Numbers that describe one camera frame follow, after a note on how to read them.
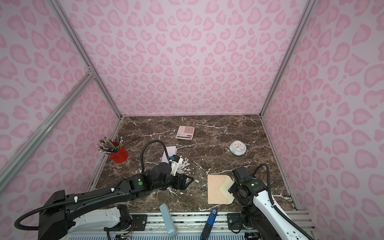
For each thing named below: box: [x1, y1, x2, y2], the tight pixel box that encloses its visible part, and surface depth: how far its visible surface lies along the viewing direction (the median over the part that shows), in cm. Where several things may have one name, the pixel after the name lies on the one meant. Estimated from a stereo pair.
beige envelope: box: [207, 175, 235, 205], surface depth 86 cm
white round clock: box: [229, 140, 247, 156], surface depth 100 cm
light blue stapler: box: [159, 203, 178, 239], surface depth 73 cm
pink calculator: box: [175, 125, 195, 140], surface depth 109 cm
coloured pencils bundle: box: [96, 135, 124, 154], surface depth 86 cm
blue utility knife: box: [200, 208, 218, 240], surface depth 72 cm
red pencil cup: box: [109, 141, 129, 164], surface depth 96 cm
